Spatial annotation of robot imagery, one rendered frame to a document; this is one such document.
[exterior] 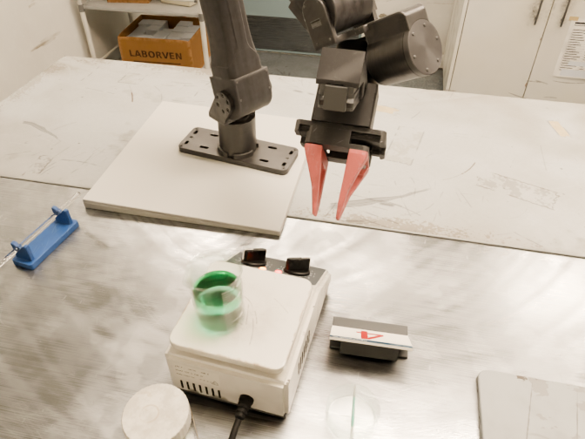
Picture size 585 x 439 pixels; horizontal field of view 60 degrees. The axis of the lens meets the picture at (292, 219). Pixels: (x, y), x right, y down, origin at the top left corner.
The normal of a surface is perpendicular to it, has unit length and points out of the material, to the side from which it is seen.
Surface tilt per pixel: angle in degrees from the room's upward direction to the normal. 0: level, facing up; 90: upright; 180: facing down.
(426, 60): 60
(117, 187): 2
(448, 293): 0
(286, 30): 90
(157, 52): 91
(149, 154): 2
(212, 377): 90
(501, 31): 90
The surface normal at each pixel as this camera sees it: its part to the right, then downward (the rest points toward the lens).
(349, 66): -0.18, -0.18
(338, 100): -0.26, 0.42
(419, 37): 0.62, 0.02
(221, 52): -0.68, 0.33
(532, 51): -0.21, 0.63
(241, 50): 0.70, 0.27
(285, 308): 0.00, -0.76
